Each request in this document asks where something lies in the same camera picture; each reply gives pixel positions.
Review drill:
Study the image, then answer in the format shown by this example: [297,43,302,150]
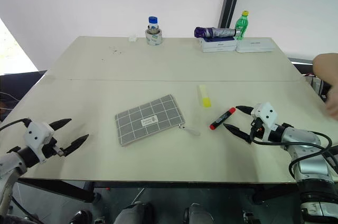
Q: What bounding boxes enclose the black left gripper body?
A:
[41,136,65,159]

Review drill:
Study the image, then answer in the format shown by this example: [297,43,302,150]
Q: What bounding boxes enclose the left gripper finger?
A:
[63,134,90,156]
[49,118,72,132]

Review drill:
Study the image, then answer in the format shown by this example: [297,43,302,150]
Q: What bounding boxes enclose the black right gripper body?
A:
[249,117,266,140]

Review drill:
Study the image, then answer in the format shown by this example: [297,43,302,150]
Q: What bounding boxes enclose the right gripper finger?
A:
[235,105,255,116]
[222,123,253,145]

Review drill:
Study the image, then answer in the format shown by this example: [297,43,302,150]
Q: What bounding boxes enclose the grey checked pencil pouch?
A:
[114,94,201,147]

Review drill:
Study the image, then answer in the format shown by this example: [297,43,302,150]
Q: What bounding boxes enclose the person's bare hand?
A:
[325,85,338,118]

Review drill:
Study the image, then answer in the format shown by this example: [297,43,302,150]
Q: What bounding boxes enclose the red and black marker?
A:
[209,107,237,131]

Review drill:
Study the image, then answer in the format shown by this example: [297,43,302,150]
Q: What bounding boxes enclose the yellow highlighter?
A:
[196,84,212,108]

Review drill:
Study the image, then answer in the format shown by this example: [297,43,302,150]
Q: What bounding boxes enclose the black furniture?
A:
[0,70,49,122]

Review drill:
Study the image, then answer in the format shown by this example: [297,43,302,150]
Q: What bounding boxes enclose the flat white box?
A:
[235,37,276,54]

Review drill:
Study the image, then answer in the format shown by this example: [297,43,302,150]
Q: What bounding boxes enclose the white box with blue lid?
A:
[199,36,238,53]

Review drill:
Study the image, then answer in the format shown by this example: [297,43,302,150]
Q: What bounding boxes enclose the dark grey ledge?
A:
[287,57,315,66]

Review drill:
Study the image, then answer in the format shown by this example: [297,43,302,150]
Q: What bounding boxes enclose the glossy black rounded shape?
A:
[69,209,93,224]

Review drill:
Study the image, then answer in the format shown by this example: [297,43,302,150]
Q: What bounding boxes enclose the purple folded umbrella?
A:
[194,26,242,39]

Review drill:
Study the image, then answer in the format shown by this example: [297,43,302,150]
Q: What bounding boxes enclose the green bottle yellow cap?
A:
[234,10,250,41]

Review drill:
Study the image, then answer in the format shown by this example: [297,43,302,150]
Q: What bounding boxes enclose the grey rounded shape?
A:
[113,201,155,224]

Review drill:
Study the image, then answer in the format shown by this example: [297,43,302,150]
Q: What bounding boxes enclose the dark rounded shape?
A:
[183,202,215,224]

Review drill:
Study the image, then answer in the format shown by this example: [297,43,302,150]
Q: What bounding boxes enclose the white tape roll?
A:
[144,27,164,46]

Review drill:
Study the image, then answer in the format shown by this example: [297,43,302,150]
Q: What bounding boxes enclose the blue capped white bottle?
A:
[147,16,160,35]

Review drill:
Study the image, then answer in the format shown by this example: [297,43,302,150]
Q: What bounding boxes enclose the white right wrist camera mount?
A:
[250,101,279,142]

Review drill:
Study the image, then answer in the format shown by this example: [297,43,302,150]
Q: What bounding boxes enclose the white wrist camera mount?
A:
[24,120,56,164]
[250,101,279,142]

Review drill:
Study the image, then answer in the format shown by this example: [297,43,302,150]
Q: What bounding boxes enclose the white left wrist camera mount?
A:
[24,120,56,164]

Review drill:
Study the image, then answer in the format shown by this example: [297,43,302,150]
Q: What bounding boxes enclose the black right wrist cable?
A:
[250,122,332,148]

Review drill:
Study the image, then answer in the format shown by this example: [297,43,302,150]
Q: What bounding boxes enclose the black table frame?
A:
[17,178,301,205]

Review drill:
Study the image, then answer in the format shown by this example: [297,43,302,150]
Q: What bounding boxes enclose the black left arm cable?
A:
[0,118,32,132]

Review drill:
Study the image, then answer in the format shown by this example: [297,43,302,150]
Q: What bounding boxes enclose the black right arm cable loop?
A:
[288,144,338,180]

